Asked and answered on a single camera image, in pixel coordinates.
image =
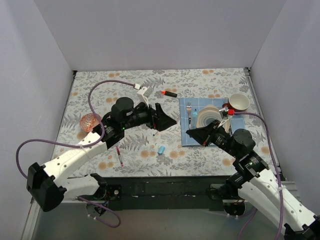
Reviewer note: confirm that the silver fork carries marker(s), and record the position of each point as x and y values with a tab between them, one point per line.
189	113

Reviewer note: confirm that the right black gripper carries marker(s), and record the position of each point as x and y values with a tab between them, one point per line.
210	133

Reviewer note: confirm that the beige ceramic plate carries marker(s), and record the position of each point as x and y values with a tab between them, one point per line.
210	113

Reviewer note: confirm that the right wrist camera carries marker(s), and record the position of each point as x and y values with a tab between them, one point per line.
226	114

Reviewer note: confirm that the blue checkered cloth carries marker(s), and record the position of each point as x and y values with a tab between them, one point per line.
198	104

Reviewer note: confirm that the light blue marker cap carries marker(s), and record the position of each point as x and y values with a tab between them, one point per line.
161	150

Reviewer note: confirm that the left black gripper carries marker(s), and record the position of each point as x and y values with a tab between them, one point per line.
152	117

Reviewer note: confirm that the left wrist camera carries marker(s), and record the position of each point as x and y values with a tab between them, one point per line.
144	93

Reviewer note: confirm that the pink pen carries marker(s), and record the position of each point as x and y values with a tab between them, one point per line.
119	156

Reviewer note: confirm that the orange black highlighter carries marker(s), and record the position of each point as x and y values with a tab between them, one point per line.
170	94

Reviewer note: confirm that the light blue marker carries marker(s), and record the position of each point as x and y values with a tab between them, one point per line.
194	117

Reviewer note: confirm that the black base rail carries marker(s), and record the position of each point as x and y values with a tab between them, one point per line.
169	193

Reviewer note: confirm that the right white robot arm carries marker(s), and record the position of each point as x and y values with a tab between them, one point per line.
256	183

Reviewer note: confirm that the red white cup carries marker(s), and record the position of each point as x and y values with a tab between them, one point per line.
237	102

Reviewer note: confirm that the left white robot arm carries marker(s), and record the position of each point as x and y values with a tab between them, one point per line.
49	184

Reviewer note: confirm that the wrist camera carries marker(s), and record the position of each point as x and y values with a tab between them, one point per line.
226	114
144	93

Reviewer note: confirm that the orange patterned bowl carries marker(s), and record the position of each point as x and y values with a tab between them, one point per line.
89	121

